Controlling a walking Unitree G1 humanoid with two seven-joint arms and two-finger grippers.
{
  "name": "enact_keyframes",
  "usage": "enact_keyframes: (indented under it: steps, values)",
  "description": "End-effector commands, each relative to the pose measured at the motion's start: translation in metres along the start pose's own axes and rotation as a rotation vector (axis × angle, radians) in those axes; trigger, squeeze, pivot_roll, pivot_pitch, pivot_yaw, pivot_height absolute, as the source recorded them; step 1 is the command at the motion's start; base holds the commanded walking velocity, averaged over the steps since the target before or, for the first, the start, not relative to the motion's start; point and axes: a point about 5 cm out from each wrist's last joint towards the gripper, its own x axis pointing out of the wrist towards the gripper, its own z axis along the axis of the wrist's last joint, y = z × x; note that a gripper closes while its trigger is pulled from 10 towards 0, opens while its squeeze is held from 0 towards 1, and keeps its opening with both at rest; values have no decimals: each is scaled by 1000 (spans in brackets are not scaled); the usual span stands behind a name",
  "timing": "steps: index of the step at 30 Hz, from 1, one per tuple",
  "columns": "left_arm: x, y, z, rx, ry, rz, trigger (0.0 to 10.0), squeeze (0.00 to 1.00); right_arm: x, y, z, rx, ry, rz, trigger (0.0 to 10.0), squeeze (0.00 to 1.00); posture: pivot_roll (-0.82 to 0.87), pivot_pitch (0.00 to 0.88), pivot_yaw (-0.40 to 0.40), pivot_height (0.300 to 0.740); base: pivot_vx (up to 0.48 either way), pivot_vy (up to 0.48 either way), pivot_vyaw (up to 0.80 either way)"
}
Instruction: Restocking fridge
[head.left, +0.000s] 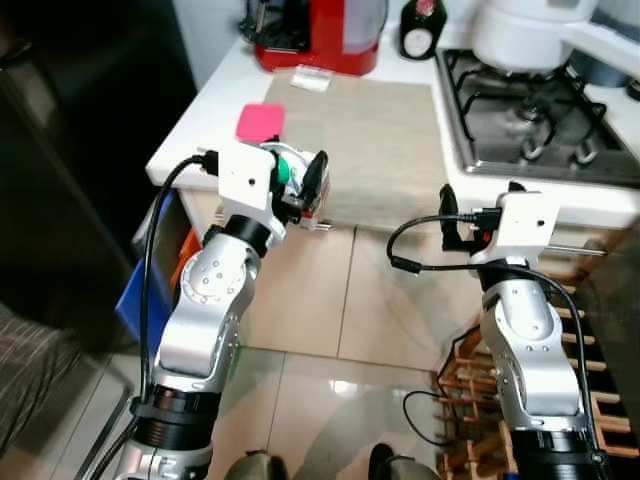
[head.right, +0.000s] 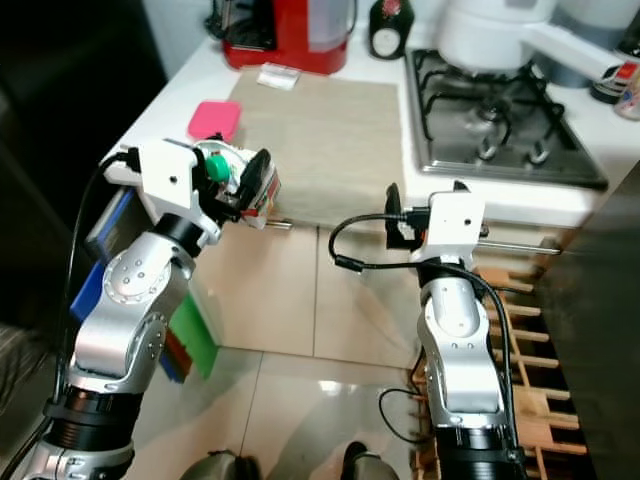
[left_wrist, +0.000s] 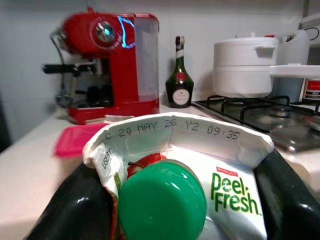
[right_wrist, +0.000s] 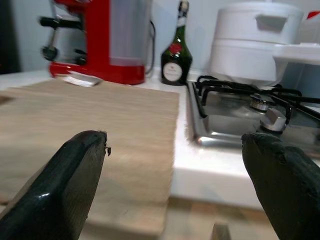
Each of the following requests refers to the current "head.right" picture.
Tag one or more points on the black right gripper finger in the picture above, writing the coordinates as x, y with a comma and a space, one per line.
460, 187
394, 215

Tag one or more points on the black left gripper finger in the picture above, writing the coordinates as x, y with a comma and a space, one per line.
256, 175

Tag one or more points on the white carton green cap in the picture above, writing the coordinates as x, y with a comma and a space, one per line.
218, 167

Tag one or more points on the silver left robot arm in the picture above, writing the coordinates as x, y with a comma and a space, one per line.
150, 300

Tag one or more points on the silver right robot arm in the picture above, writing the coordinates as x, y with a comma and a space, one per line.
455, 340

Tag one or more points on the steel gas stove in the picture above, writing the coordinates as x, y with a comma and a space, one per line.
510, 140

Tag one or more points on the pink sponge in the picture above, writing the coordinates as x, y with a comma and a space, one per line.
213, 120

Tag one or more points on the beige counter mat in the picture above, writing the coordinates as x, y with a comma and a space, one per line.
320, 135

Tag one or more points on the cream kitchen cabinet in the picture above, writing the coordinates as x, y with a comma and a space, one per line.
270, 290

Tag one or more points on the small white packet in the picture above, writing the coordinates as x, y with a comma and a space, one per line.
278, 78

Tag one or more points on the blue board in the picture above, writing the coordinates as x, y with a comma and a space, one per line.
105, 235

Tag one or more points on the green board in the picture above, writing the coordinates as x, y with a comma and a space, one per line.
195, 340

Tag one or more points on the red coffee machine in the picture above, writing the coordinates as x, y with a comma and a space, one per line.
295, 35

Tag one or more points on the wooden slatted rack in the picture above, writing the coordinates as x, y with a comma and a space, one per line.
422, 385

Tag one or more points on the white pot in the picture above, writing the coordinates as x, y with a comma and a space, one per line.
485, 30

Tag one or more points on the red board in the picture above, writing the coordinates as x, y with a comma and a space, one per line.
172, 360

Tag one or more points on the black bottle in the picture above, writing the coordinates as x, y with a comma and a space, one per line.
390, 35

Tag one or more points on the large black appliance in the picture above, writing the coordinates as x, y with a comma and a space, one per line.
60, 130

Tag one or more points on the grey right robot foot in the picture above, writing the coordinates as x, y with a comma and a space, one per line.
370, 465

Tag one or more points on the grey robot foot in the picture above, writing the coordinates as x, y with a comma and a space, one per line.
218, 468
370, 465

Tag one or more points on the striped grey cloth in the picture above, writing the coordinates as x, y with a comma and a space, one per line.
20, 380

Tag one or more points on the grey left robot foot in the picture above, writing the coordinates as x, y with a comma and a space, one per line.
218, 468

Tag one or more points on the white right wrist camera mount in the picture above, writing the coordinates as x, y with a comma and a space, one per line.
455, 225

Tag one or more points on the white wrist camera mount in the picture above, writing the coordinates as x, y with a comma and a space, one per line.
170, 180
455, 225

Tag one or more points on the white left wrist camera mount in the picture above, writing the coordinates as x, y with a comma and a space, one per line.
170, 180

